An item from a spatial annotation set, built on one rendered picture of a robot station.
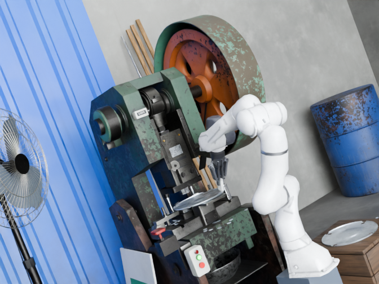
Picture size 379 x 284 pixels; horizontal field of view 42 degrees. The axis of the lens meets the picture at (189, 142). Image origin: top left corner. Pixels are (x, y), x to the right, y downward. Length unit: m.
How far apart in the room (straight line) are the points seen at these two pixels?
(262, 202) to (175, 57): 1.34
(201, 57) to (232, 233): 0.99
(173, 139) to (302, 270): 1.00
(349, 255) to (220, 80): 1.13
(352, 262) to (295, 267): 0.47
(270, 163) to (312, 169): 2.93
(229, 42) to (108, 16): 1.68
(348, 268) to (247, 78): 1.06
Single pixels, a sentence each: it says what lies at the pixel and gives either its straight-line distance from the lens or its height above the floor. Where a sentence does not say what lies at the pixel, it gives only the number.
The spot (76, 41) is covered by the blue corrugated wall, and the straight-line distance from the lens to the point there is 3.85.
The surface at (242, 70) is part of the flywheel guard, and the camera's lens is 2.55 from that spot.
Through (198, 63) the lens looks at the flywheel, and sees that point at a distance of 2.85.
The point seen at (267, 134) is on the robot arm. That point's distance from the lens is 1.93.
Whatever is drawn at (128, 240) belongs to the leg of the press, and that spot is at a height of 0.64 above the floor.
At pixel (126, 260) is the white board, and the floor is 0.52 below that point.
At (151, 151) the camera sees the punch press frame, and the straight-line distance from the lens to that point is 2.51.
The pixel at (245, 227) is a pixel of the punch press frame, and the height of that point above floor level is 0.56.
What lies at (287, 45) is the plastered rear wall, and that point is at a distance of 4.97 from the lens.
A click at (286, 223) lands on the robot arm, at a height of 0.67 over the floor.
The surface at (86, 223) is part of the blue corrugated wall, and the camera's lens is 3.67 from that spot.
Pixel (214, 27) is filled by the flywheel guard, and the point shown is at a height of 1.60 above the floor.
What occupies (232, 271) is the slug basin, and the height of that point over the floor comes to 0.35.
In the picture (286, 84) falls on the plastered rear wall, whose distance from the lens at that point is 4.83.
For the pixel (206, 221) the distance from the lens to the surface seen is 2.58.
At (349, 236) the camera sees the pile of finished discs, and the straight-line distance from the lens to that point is 2.63.
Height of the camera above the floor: 1.23
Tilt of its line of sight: 3 degrees down
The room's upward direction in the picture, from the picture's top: 21 degrees counter-clockwise
